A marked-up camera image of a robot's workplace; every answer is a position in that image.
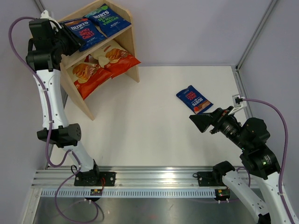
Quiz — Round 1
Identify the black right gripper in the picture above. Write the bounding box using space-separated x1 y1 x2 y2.
190 105 250 150

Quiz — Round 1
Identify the Burts spicy sweet chilli bag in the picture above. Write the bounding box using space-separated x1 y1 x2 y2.
65 18 106 52

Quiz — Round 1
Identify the Burts sea salt vinegar bag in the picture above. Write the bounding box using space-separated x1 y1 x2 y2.
84 4 131 37

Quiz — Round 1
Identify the cassava chips bag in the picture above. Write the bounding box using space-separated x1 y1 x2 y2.
91 40 141 79
67 55 112 100

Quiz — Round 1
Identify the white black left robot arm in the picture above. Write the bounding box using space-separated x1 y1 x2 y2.
26 18 103 186

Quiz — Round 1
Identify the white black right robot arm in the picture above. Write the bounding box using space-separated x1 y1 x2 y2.
189 106 299 224

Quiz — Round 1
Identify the light wooden two-tier shelf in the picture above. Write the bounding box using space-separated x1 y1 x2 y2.
42 0 140 121

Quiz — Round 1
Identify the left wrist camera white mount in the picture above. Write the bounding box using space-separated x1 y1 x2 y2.
40 10 62 31

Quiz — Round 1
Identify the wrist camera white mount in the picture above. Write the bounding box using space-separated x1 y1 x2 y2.
40 10 62 31
228 94 247 115

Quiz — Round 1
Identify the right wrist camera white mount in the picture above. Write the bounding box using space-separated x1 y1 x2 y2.
228 94 247 115

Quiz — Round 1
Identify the grey aluminium frame post left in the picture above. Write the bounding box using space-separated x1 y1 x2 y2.
33 0 46 13

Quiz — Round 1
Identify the grey aluminium frame post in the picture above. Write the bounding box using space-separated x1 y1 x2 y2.
33 0 46 13
235 0 279 72

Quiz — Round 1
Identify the grey aluminium frame post right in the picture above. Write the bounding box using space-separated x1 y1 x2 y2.
235 0 279 72

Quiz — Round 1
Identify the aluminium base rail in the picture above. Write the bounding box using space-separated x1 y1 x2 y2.
31 166 212 189

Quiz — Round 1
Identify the white slotted cable duct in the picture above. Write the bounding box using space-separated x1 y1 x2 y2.
41 189 216 198

